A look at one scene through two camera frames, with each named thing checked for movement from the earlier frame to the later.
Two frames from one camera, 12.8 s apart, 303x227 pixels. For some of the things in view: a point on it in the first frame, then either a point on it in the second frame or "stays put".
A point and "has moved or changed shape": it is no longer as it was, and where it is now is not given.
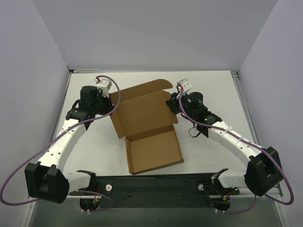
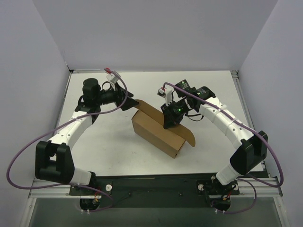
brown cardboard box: (145, 117) has moved or changed shape
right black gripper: (173, 104) to (171, 114)
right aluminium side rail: (235, 75) stays put
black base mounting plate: (160, 190) stays put
